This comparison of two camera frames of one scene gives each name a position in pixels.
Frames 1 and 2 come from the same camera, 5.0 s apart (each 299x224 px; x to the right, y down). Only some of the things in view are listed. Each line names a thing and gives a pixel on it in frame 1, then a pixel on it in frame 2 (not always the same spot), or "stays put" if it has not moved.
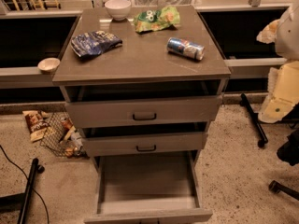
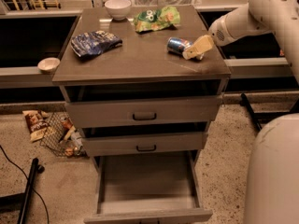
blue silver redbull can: (182, 47) stays put
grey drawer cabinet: (144, 84) stays put
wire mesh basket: (61, 137) stays put
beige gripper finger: (268, 35) to (201, 46)
